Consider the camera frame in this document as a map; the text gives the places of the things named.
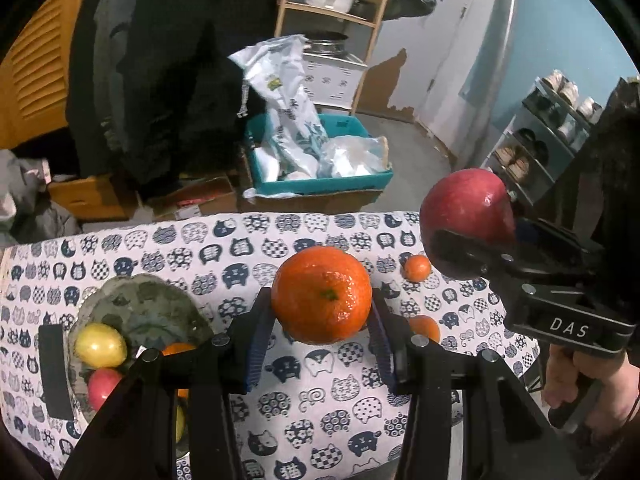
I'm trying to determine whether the large orange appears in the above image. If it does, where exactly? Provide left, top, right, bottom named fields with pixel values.
left=271, top=246, right=372, bottom=344
left=408, top=315, right=440, bottom=344

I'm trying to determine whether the red apple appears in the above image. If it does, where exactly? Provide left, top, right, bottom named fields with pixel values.
left=88, top=368, right=122, bottom=411
left=420, top=168, right=515, bottom=280

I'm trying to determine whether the yellow pear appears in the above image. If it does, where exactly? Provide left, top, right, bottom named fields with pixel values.
left=74, top=323, right=128, bottom=368
left=175, top=403, right=186, bottom=444

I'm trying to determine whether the person's right hand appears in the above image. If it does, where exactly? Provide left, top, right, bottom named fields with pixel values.
left=542, top=344, right=639, bottom=439

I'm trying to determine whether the cat pattern tablecloth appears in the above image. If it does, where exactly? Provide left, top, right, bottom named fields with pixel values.
left=0, top=210, right=542, bottom=480

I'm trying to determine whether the green patterned glass bowl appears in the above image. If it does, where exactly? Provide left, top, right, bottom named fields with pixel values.
left=67, top=273, right=216, bottom=461

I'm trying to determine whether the red flat cardboard box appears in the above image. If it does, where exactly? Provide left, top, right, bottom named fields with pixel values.
left=149, top=174, right=238, bottom=221

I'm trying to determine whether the cardboard box under bin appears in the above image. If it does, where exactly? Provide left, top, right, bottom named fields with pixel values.
left=236, top=151, right=383, bottom=214

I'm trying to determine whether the grey shoe rack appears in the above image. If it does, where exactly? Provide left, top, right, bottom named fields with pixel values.
left=482, top=70, right=603, bottom=207

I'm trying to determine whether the clear plastic bag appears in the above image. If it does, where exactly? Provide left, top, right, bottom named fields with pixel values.
left=318, top=136, right=392, bottom=178

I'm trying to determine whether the teal plastic bin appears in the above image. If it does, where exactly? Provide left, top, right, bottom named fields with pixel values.
left=246, top=114, right=394, bottom=196

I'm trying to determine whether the small wooden drawer box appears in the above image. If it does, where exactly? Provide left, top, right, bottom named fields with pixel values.
left=47, top=174, right=138, bottom=222

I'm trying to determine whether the black hanging coat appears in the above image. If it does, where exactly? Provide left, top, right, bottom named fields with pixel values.
left=65, top=0, right=277, bottom=198

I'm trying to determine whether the white patterned storage box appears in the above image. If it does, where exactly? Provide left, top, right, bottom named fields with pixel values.
left=303, top=52, right=367, bottom=110

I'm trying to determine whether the white patterned fabric bag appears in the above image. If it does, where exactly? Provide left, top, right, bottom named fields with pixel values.
left=229, top=35, right=329, bottom=181

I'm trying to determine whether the pile of grey clothes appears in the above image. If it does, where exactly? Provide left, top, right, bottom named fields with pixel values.
left=0, top=150, right=81, bottom=249

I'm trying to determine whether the metal steel pot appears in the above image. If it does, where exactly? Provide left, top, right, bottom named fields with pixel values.
left=305, top=30, right=348, bottom=58

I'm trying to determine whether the wooden shelf rack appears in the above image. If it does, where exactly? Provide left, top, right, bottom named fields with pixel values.
left=273, top=0, right=402, bottom=116

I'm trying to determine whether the wooden louvered wardrobe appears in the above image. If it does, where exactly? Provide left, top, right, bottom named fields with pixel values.
left=1, top=0, right=82, bottom=148

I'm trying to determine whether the grey hanging jacket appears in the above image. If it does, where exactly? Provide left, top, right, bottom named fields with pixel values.
left=93, top=0, right=137, bottom=152

